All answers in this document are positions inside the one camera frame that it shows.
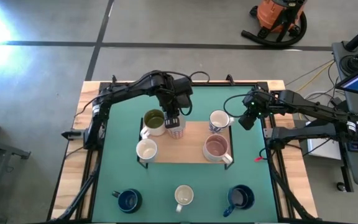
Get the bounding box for red lattice patterned mug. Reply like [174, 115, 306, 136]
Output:
[166, 114, 186, 140]

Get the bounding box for white mug olive interior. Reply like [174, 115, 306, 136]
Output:
[140, 108, 167, 140]

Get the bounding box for white mug blue flowers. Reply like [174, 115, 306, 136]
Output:
[209, 110, 235, 134]

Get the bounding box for green patterned white mug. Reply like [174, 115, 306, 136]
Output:
[135, 138, 158, 163]

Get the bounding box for white lettered mug pink interior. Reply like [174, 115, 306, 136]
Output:
[202, 133, 234, 165]

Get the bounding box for plain white mug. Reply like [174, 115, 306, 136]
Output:
[174, 184, 195, 213]

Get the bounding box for dark blue mug light-blue handle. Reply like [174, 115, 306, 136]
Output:
[223, 184, 255, 218]

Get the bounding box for dark blue mug black handle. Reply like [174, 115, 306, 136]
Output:
[112, 188, 143, 214]

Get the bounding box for wooden shelf riser black legs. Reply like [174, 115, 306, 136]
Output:
[138, 117, 235, 170]

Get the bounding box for green table mat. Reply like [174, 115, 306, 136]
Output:
[91, 85, 279, 223]

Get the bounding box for white booklet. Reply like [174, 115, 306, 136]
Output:
[306, 138, 342, 161]

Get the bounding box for orange shop vacuum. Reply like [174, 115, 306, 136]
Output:
[249, 0, 306, 35]

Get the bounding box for black round device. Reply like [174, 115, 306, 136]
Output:
[339, 53, 358, 75]

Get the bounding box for grey metal stand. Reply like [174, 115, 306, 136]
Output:
[0, 133, 32, 218]

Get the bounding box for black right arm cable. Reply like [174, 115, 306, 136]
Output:
[223, 94, 246, 118]

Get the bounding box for black aluminium table frame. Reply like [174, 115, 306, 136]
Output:
[47, 74, 323, 224]

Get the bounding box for grey floor cable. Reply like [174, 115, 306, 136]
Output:
[286, 59, 334, 87]

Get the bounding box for yellow cable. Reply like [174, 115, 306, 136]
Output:
[293, 60, 335, 94]

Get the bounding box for black vacuum hose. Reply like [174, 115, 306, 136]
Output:
[241, 11, 308, 48]

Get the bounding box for black mounting bracket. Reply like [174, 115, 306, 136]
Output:
[61, 129, 85, 141]

